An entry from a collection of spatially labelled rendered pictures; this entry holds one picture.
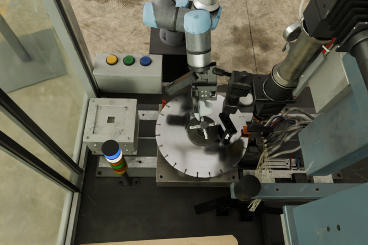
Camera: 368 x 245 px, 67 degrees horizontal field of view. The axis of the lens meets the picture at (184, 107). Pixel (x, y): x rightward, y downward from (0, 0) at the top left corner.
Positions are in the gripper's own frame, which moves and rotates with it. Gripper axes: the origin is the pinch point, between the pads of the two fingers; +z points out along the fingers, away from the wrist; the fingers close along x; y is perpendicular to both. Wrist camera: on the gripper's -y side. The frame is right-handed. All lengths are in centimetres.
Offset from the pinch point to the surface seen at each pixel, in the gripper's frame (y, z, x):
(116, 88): -38.0, 1.3, 24.8
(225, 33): 12, 23, 167
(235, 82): 12.5, -20.2, -14.0
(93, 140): -37.1, 5.5, -6.6
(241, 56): 24, 37, 147
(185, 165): -3.4, 11.0, -12.8
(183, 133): -5.0, 4.9, -2.9
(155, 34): -25, -12, 59
